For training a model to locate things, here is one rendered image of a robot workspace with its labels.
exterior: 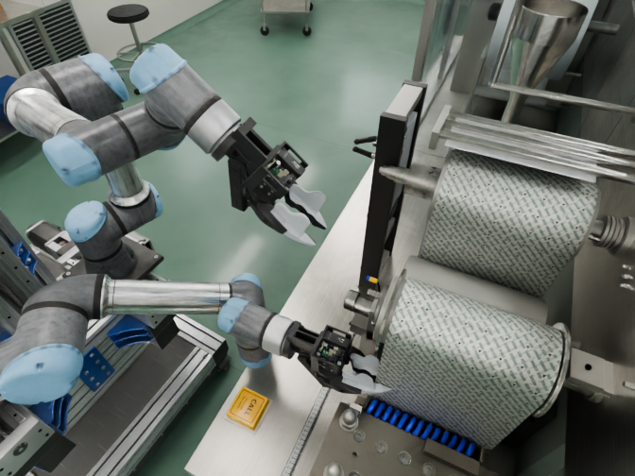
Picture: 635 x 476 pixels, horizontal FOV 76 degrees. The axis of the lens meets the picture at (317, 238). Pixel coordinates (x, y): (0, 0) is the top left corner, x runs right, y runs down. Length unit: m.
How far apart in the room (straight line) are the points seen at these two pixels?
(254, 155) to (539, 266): 0.53
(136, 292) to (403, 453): 0.62
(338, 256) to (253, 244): 1.32
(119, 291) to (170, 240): 1.71
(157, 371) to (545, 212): 1.60
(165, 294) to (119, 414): 1.01
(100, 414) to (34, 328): 1.07
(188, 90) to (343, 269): 0.75
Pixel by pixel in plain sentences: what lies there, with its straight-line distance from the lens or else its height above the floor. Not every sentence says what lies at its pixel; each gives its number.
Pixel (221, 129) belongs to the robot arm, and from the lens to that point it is 0.60.
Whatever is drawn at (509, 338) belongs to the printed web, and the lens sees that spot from 0.66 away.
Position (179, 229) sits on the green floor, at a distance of 2.69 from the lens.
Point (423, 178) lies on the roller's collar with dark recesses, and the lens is 0.79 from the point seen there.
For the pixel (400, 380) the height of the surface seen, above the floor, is 1.14.
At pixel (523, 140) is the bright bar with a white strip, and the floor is 1.45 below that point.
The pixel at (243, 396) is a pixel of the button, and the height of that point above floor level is 0.92.
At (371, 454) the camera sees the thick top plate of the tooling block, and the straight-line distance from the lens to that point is 0.84.
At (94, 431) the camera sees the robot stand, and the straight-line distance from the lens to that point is 1.91.
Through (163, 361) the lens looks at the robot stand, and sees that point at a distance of 1.92.
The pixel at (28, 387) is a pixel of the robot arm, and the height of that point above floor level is 1.16.
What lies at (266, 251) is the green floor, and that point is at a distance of 2.44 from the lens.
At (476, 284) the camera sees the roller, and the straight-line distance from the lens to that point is 0.80.
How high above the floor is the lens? 1.84
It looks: 48 degrees down
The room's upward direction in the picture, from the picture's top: straight up
